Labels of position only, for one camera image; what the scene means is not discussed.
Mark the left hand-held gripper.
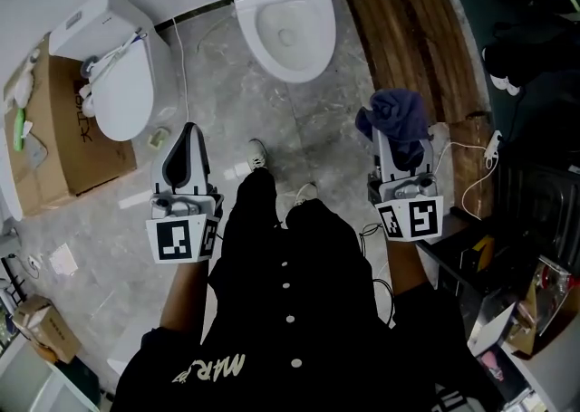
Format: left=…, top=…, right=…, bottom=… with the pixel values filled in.
left=144, top=121, right=226, bottom=265

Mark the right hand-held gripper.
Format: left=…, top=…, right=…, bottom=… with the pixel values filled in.
left=367, top=124, right=444, bottom=243

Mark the dark purple cloth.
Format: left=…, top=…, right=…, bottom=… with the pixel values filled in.
left=354, top=87, right=430, bottom=171

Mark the person's left forearm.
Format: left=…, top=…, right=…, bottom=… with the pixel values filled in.
left=158, top=260, right=212, bottom=346

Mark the person's right forearm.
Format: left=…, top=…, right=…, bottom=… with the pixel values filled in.
left=384, top=237, right=430, bottom=298

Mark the white closed-lid toilet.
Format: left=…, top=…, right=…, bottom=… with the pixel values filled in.
left=48, top=0, right=173, bottom=143

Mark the pale green plastic holder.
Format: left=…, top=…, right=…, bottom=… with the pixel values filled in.
left=148, top=127, right=171, bottom=149

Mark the brown wooden plank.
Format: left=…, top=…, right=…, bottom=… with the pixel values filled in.
left=446, top=118, right=499, bottom=221

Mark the white power strip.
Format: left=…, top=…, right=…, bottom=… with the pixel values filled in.
left=483, top=129, right=504, bottom=169

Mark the person's right white shoe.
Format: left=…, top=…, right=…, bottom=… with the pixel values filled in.
left=294, top=181, right=318, bottom=206

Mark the yellow black tool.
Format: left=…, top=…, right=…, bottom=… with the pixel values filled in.
left=470, top=235, right=495, bottom=266

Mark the black metal rack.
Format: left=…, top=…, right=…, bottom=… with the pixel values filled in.
left=416, top=215, right=545, bottom=348

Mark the large cardboard box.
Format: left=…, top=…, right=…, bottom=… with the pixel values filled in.
left=3, top=36, right=138, bottom=217

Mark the dark wooden platform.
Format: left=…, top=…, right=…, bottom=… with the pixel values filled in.
left=339, top=0, right=493, bottom=126

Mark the black ribbed suitcase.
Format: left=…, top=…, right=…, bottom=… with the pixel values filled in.
left=493, top=160, right=580, bottom=266

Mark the white paper scrap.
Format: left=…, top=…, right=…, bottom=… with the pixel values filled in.
left=47, top=242, right=79, bottom=275

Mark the grey flat pad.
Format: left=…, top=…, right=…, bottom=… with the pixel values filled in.
left=24, top=136, right=49, bottom=171

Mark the green packet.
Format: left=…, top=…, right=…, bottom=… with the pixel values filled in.
left=12, top=109, right=31, bottom=151

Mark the person's black clothed body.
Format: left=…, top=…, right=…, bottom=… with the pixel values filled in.
left=111, top=169, right=504, bottom=412

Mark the white cleaning brush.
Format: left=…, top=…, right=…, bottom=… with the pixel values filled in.
left=13, top=50, right=42, bottom=108

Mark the white card sheet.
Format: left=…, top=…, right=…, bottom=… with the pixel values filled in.
left=466, top=301, right=517, bottom=355

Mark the open cardboard box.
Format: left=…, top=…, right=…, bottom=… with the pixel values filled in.
left=507, top=255, right=580, bottom=359

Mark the small cardboard box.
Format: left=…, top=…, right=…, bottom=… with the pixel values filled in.
left=12, top=294, right=82, bottom=365

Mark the white power strip cable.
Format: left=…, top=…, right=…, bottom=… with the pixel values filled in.
left=430, top=140, right=493, bottom=221

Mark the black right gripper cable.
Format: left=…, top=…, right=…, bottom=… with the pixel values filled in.
left=359, top=222, right=384, bottom=257

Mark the grey water hose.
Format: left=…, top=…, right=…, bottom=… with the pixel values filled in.
left=195, top=15, right=237, bottom=52

